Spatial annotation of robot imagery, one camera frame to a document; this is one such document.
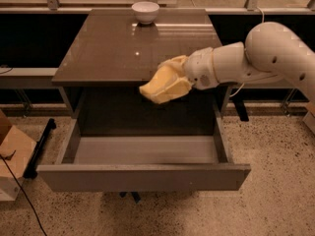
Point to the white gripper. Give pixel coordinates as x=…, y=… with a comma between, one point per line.
x=200, y=68

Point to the yellow sponge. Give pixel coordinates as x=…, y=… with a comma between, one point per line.
x=164, y=76

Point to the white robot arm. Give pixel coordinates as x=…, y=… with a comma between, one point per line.
x=270, y=52

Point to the grey cabinet with glossy top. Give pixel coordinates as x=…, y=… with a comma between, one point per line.
x=113, y=55

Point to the open grey top drawer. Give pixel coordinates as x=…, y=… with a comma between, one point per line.
x=121, y=142

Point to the black table foot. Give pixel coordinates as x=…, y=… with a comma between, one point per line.
x=239, y=105

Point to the white ceramic bowl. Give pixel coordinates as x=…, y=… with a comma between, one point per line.
x=145, y=12

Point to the black metal bar on floor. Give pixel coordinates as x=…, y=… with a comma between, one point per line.
x=30, y=172

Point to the cardboard box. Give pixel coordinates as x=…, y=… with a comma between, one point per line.
x=16, y=147

